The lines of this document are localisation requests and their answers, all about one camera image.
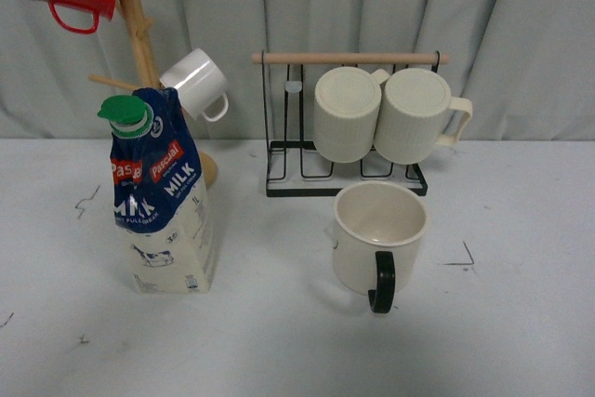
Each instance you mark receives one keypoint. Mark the blue Pascual milk carton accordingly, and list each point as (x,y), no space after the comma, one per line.
(160,202)

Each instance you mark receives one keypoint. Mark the cream ribbed cup left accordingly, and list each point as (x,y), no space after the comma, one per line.
(346,107)

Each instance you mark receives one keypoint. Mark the cream ribbed cup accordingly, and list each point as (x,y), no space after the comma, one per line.
(346,107)
(417,113)

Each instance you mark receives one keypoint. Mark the cream ribbed cup right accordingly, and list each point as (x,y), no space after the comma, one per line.
(417,113)

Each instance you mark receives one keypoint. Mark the wooden mug tree stand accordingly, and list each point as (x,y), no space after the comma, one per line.
(138,26)

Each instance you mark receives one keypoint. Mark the white mug on tree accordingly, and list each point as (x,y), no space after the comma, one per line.
(201,86)

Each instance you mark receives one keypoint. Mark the black wire cup rack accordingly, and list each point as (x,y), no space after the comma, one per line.
(286,174)

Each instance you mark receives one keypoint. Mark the cream mug black handle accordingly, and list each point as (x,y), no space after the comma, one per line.
(378,229)

